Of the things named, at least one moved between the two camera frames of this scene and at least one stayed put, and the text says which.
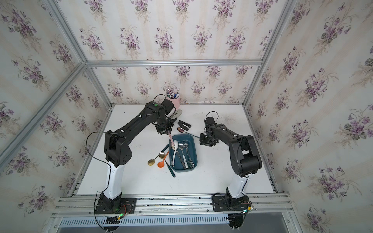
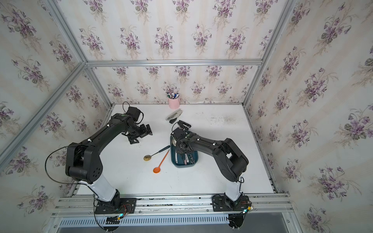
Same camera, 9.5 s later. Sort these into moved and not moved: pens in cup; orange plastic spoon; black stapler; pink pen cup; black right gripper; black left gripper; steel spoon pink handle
Moved: black right gripper; orange plastic spoon; steel spoon pink handle; black left gripper
Not moved: pens in cup; pink pen cup; black stapler
